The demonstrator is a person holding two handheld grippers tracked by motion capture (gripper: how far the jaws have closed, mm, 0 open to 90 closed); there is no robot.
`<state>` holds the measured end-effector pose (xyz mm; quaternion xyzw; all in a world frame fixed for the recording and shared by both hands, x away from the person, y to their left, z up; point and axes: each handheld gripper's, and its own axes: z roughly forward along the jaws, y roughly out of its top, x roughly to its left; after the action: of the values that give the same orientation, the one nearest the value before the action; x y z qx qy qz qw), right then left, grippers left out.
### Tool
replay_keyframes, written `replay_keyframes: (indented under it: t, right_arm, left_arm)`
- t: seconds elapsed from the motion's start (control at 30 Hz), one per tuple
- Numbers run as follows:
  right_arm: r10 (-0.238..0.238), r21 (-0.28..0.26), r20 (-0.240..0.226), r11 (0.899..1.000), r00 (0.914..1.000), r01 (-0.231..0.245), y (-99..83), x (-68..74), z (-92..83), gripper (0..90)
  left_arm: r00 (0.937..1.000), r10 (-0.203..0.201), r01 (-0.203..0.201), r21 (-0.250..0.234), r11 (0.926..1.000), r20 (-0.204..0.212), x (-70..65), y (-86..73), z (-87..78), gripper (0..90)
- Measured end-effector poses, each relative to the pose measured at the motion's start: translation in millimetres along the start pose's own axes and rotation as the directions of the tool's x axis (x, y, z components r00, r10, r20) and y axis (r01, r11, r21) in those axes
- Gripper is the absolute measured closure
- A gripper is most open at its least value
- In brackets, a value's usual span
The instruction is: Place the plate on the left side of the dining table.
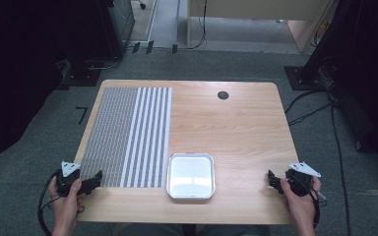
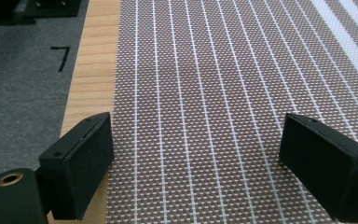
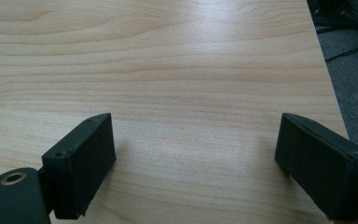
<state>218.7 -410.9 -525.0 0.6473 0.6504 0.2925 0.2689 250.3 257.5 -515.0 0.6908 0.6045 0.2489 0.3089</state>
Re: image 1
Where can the dark cabinet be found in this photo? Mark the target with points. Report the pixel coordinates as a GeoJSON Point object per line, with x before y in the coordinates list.
{"type": "Point", "coordinates": [121, 23]}

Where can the light wooden desk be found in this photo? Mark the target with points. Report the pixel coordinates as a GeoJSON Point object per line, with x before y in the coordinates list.
{"type": "Point", "coordinates": [256, 8]}

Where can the black curtain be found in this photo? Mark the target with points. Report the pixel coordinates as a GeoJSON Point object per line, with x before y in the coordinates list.
{"type": "Point", "coordinates": [364, 75]}
{"type": "Point", "coordinates": [23, 65]}

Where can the black stand base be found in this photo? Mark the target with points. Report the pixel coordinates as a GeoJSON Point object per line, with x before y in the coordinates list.
{"type": "Point", "coordinates": [303, 78]}
{"type": "Point", "coordinates": [80, 77]}

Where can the person's right hand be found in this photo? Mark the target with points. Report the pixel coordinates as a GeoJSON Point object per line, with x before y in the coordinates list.
{"type": "Point", "coordinates": [300, 206]}

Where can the black floor tape corner mark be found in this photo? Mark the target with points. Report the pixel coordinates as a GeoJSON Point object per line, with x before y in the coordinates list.
{"type": "Point", "coordinates": [84, 113]}

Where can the grey white striped placemat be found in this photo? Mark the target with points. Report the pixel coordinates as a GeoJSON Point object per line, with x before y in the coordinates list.
{"type": "Point", "coordinates": [124, 137]}

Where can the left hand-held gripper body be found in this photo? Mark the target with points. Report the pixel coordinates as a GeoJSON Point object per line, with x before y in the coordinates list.
{"type": "Point", "coordinates": [66, 178]}

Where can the person's left hand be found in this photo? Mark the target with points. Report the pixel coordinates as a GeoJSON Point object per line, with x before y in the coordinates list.
{"type": "Point", "coordinates": [64, 208]}

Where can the white square plate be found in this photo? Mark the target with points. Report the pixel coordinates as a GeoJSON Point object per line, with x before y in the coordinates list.
{"type": "Point", "coordinates": [190, 177]}

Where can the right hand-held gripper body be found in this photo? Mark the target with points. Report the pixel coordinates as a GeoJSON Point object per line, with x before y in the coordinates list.
{"type": "Point", "coordinates": [298, 183]}

